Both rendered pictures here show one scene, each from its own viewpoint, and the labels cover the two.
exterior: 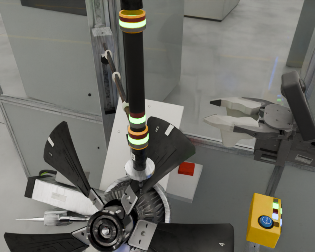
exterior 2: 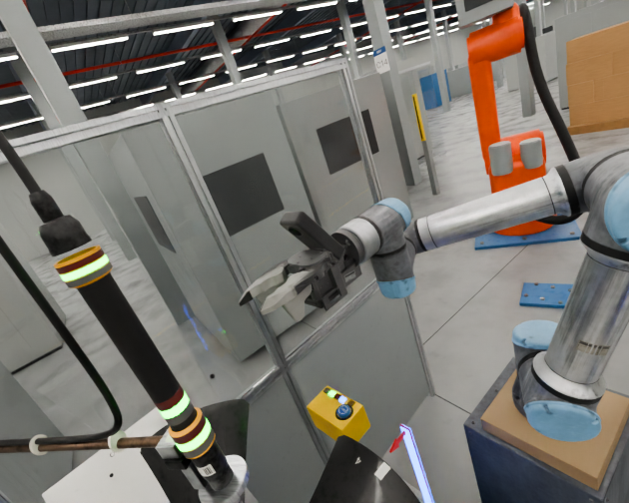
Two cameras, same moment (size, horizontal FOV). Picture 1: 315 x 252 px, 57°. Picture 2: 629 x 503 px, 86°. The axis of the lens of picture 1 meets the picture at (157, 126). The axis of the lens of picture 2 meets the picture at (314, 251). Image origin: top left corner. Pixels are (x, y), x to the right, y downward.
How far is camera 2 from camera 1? 0.24 m
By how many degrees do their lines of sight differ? 50
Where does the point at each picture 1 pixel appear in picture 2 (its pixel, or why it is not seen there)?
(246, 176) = (273, 419)
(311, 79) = (243, 278)
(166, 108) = (139, 429)
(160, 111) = not seen: hidden behind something
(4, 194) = not seen: outside the picture
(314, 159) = (354, 268)
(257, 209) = (326, 413)
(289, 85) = (299, 218)
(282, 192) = (310, 395)
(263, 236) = (355, 425)
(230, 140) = (299, 308)
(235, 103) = (263, 282)
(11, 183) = not seen: outside the picture
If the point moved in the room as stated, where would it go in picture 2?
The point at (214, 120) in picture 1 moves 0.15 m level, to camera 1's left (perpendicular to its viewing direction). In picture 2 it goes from (273, 301) to (194, 387)
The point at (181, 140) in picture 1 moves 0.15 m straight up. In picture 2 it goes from (219, 412) to (182, 349)
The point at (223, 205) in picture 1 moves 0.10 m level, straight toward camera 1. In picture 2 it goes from (281, 479) to (295, 494)
